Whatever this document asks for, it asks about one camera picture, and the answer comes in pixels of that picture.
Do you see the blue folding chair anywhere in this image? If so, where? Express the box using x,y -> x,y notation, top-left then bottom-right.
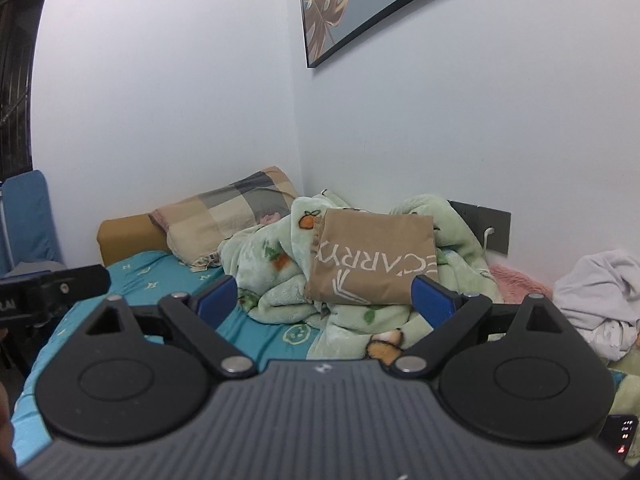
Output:
1,170 -> 65,278

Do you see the turquoise patterned bed sheet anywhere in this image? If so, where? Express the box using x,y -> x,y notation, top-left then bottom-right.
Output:
12,252 -> 319,465

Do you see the black smartphone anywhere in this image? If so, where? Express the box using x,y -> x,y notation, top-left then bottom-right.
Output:
598,414 -> 639,460

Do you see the pink fluffy cloth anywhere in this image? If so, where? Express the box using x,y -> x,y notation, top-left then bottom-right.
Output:
489,264 -> 552,304

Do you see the dark barred window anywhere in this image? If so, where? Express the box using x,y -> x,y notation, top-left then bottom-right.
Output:
0,0 -> 44,181

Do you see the plaid beige grey pillow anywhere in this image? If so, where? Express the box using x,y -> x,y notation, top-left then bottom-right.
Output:
150,166 -> 297,272

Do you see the green fleece cartoon blanket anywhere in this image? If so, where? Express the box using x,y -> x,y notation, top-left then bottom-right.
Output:
219,191 -> 502,363

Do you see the grey wall socket panel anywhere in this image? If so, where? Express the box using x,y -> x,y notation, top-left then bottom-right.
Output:
450,200 -> 512,256

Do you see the tan printed t-shirt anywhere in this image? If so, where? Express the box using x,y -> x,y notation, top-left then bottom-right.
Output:
306,209 -> 438,306

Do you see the white crumpled garment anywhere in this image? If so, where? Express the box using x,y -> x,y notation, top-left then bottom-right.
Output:
552,249 -> 639,362

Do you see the mustard yellow headboard cushion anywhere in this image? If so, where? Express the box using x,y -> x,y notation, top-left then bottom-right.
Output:
96,214 -> 169,266

